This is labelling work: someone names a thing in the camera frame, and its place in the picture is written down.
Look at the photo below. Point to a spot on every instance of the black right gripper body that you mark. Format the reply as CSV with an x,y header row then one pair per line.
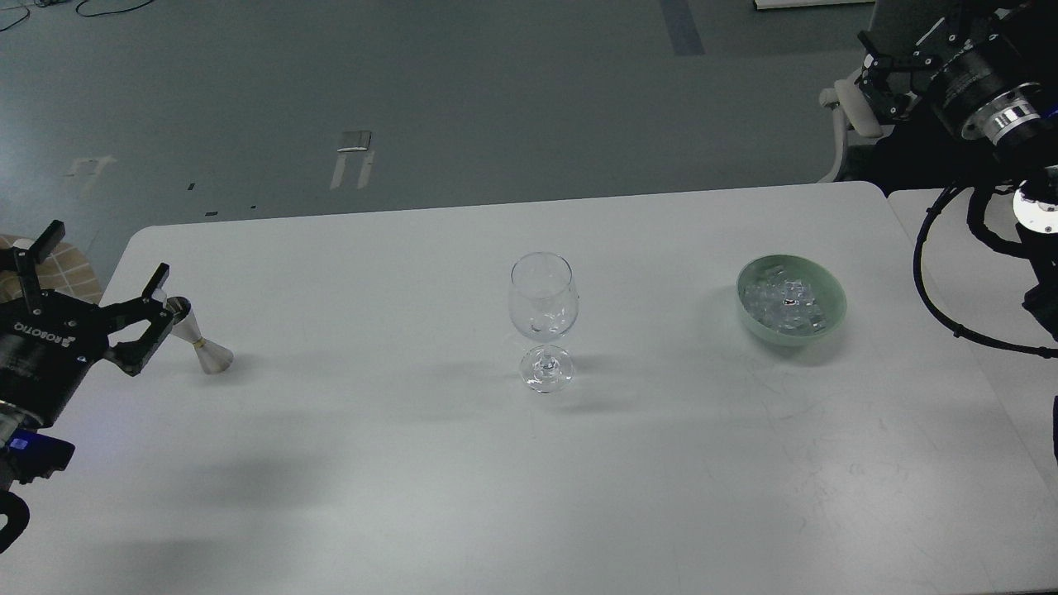
x,y
987,93

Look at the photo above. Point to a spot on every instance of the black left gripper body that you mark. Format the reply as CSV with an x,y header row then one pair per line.
x,y
46,353

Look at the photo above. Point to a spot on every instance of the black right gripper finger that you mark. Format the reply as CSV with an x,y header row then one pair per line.
x,y
893,95
955,32

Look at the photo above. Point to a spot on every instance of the steel double jigger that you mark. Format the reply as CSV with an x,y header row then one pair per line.
x,y
213,358

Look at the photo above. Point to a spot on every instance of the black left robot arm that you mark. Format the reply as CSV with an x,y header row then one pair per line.
x,y
135,329

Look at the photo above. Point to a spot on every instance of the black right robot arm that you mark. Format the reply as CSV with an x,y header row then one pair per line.
x,y
1016,219

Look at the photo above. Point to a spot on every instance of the clear ice cubes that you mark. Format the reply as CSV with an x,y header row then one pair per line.
x,y
783,301

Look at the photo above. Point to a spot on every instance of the clear wine glass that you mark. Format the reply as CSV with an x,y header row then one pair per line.
x,y
543,305

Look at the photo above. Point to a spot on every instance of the plaid beige sofa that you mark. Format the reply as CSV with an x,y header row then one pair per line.
x,y
66,271

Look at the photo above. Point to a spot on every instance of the white office chair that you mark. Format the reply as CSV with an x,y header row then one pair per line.
x,y
855,128

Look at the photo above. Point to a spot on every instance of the green bowl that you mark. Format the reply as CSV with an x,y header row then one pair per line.
x,y
830,294

